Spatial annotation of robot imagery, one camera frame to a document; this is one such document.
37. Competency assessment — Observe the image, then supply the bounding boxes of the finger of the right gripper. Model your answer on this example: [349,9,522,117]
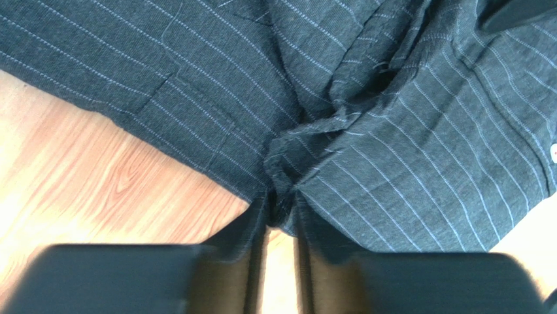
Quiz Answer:
[477,0,556,33]

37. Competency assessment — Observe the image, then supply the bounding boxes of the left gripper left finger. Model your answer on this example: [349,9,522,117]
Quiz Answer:
[3,196,268,313]

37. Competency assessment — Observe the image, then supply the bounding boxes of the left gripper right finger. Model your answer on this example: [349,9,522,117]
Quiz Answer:
[294,191,549,313]

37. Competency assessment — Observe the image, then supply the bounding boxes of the dark pinstriped long sleeve shirt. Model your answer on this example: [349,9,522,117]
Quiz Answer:
[1,1,556,252]

